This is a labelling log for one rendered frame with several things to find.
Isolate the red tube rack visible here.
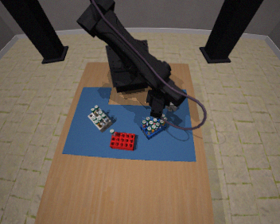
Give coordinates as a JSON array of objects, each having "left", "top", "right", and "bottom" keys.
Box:
[{"left": 110, "top": 132, "right": 135, "bottom": 151}]

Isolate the blue bench mat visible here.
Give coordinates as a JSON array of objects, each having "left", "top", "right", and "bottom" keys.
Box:
[{"left": 62, "top": 87, "right": 196, "bottom": 162}]

